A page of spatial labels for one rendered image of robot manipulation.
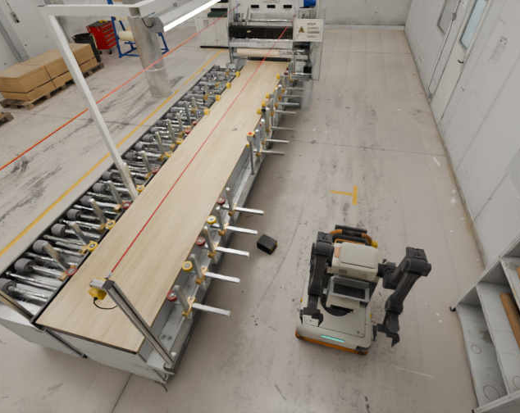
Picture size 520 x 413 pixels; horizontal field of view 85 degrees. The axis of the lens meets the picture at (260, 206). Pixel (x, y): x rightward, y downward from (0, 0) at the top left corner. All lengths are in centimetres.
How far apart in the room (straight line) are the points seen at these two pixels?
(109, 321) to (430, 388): 253
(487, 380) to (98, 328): 293
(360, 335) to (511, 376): 97
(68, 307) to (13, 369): 129
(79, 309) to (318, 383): 195
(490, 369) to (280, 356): 169
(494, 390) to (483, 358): 23
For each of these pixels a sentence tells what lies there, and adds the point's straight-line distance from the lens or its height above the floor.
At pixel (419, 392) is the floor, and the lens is 304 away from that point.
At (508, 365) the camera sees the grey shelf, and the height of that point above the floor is 52.
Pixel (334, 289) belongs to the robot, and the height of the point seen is 104.
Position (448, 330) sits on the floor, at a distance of 337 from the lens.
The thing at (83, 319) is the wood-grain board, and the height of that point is 90.
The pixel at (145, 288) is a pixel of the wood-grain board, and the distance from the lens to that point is 232.
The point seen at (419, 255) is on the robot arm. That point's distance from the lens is 154.
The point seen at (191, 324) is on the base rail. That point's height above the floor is 70.
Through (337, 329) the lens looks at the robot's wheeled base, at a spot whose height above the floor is 28.
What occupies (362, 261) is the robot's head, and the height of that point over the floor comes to 134.
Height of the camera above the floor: 275
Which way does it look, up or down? 45 degrees down
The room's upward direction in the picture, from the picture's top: 3 degrees counter-clockwise
